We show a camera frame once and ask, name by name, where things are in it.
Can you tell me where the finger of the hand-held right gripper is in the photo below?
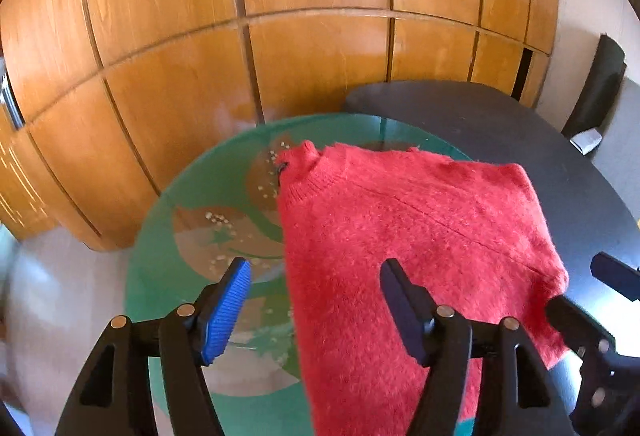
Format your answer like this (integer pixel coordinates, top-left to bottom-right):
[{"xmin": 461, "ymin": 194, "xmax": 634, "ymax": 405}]
[
  {"xmin": 545, "ymin": 296, "xmax": 640, "ymax": 436},
  {"xmin": 591, "ymin": 251, "xmax": 640, "ymax": 302}
]

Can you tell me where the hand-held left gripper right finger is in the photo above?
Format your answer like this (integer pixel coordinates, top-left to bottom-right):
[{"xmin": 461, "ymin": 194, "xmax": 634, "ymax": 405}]
[{"xmin": 380, "ymin": 259, "xmax": 576, "ymax": 436}]

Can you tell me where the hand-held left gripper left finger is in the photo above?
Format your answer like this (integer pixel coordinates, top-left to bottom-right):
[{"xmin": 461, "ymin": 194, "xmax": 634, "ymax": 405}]
[{"xmin": 54, "ymin": 257, "xmax": 252, "ymax": 436}]

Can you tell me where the red knit sweater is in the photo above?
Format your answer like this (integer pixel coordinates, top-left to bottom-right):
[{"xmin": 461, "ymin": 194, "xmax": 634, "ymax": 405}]
[{"xmin": 275, "ymin": 140, "xmax": 571, "ymax": 436}]

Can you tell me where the black leather ottoman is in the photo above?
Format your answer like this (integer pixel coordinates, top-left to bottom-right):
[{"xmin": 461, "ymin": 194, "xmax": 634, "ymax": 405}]
[{"xmin": 342, "ymin": 80, "xmax": 640, "ymax": 436}]

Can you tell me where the green round glass table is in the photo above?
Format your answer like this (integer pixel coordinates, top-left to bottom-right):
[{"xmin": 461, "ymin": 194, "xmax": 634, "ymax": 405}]
[{"xmin": 125, "ymin": 113, "xmax": 481, "ymax": 436}]

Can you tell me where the black upright pad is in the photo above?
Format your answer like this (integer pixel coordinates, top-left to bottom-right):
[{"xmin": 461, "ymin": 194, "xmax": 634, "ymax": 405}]
[{"xmin": 561, "ymin": 34, "xmax": 628, "ymax": 152}]

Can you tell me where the wooden wardrobe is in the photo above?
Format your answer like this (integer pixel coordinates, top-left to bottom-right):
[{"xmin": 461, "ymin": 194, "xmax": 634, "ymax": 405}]
[{"xmin": 0, "ymin": 0, "xmax": 561, "ymax": 252}]

